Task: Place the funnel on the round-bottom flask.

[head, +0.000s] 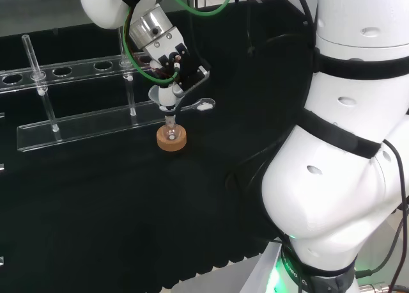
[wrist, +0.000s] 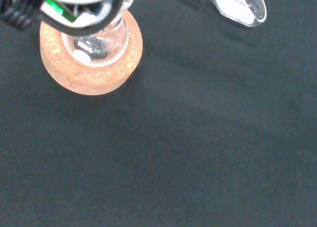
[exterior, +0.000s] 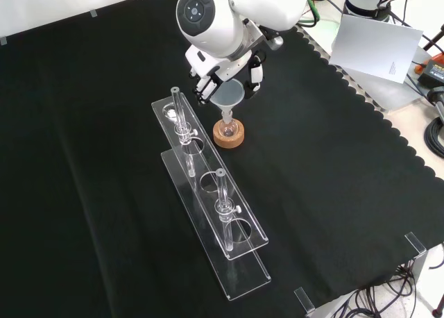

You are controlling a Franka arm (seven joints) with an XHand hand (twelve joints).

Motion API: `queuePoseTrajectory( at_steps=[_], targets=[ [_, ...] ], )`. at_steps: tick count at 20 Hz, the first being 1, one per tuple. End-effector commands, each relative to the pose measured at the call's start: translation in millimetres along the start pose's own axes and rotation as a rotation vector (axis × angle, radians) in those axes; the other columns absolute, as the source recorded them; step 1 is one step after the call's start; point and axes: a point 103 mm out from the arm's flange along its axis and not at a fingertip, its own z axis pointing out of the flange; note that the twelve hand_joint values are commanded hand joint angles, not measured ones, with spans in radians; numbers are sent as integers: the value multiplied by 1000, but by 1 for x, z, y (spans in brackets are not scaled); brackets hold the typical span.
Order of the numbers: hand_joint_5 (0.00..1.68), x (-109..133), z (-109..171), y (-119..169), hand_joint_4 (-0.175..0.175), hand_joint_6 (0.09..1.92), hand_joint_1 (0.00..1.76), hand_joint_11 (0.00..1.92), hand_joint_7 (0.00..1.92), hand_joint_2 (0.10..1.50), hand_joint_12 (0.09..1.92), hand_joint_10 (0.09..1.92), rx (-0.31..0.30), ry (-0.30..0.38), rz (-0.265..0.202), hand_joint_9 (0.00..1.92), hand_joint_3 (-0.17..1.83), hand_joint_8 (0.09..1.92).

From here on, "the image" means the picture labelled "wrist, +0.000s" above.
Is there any clear round-bottom flask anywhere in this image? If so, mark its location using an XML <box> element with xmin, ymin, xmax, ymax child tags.
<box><xmin>60</xmin><ymin>0</ymin><xmax>135</xmax><ymax>67</ymax></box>

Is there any clear glass weighing funnel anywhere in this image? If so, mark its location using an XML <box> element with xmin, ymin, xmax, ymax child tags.
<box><xmin>195</xmin><ymin>0</ymin><xmax>267</xmax><ymax>28</ymax></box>

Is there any black bench cloth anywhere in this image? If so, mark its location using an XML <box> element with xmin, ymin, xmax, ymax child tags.
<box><xmin>0</xmin><ymin>0</ymin><xmax>317</xmax><ymax>227</ymax></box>

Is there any brown cork ring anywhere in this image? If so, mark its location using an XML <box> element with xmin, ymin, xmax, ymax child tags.
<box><xmin>39</xmin><ymin>8</ymin><xmax>144</xmax><ymax>96</ymax></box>

